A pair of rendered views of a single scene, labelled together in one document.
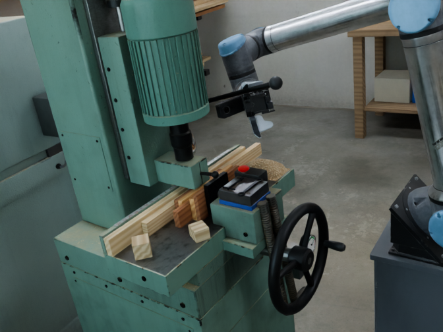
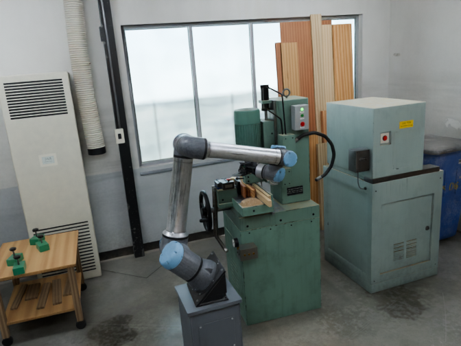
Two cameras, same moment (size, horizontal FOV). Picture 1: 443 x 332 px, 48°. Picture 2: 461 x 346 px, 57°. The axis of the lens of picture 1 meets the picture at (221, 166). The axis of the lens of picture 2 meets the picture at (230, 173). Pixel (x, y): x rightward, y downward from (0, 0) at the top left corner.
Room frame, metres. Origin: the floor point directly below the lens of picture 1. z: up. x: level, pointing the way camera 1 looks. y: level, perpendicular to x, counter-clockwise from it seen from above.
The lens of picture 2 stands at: (2.79, -2.29, 1.81)
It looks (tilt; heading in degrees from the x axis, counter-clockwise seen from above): 15 degrees down; 125
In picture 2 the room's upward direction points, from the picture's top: 4 degrees counter-clockwise
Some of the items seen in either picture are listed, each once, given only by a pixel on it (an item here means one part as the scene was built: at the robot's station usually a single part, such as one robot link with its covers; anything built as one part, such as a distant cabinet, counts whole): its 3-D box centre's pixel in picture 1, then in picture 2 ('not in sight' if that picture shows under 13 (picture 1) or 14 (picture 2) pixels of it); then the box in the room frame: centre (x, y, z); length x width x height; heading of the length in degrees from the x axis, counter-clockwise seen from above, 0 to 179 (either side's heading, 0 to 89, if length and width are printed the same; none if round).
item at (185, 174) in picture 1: (182, 171); (253, 178); (1.29, 0.11, 0.99); 0.14 x 0.07 x 0.09; 50
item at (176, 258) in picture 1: (223, 219); (237, 197); (1.20, 0.01, 0.87); 0.61 x 0.30 x 0.06; 140
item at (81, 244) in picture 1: (169, 235); (269, 207); (1.35, 0.19, 0.76); 0.57 x 0.45 x 0.09; 50
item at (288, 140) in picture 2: not in sight; (287, 145); (1.53, 0.17, 1.23); 0.09 x 0.08 x 0.15; 50
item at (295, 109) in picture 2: not in sight; (300, 117); (1.58, 0.25, 1.40); 0.10 x 0.06 x 0.16; 50
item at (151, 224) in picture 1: (209, 183); (255, 191); (1.34, 0.04, 0.92); 0.55 x 0.02 x 0.04; 140
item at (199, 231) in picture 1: (199, 231); not in sight; (1.08, 0.08, 0.92); 0.05 x 0.04 x 0.03; 22
